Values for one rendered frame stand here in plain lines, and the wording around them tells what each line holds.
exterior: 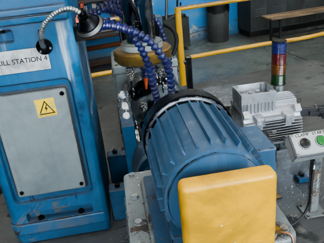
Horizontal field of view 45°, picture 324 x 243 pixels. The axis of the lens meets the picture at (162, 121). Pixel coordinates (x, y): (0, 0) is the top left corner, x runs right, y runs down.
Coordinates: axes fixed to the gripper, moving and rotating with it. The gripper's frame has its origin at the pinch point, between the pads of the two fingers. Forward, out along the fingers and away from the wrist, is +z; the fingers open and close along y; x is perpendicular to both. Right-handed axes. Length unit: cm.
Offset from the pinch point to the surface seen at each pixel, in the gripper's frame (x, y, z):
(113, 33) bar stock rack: 62, -446, 55
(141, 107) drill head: 4, -17, 58
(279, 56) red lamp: -13.0, -27.3, 0.9
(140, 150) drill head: -1, 26, 62
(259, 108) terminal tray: -3.8, 5.2, 20.6
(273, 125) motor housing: 0.7, 9.0, 16.5
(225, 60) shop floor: 89, -399, -100
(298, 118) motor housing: -1.4, 8.7, 7.9
